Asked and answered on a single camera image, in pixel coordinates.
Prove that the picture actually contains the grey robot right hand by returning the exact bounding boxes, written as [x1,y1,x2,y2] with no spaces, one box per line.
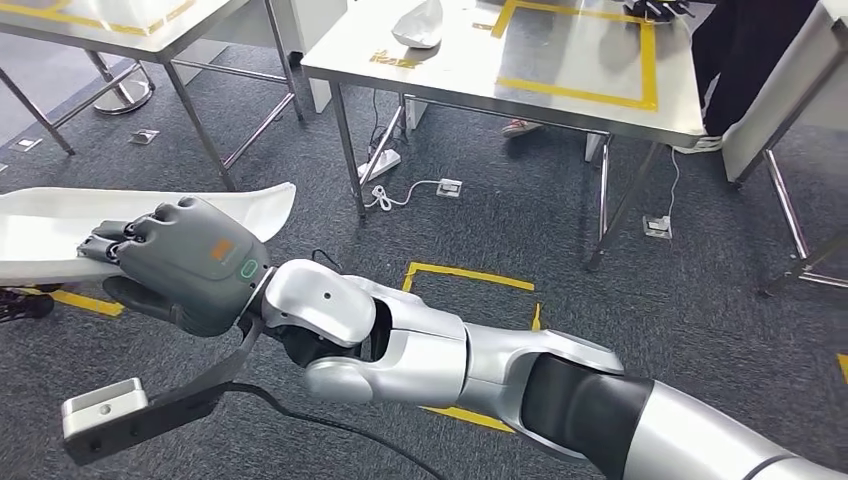
[76,196,273,339]

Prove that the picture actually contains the white curved plastic part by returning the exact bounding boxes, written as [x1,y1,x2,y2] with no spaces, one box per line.
[0,182,297,287]
[390,0,444,50]

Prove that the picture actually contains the steel workbench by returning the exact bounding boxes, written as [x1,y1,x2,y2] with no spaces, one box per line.
[301,0,707,273]

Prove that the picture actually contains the yellow floor tape strip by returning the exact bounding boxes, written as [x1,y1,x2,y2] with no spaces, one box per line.
[19,286,125,318]

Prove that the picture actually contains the round steel stanchion base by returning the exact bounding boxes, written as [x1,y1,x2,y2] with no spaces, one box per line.
[92,62,157,116]

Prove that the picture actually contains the white power strip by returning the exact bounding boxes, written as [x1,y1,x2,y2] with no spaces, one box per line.
[357,148,403,185]

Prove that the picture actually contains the steel table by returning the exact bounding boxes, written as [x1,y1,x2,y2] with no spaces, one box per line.
[722,0,848,297]
[0,0,306,193]

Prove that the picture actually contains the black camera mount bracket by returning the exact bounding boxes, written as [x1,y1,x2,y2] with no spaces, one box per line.
[64,317,266,467]

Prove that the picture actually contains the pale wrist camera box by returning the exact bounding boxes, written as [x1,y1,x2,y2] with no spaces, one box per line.
[61,377,149,440]

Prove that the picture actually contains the white power cable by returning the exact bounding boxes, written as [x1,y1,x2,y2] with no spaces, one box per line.
[667,145,682,220]
[362,178,442,212]

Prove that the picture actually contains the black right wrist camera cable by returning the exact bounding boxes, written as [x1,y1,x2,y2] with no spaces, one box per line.
[225,382,452,480]

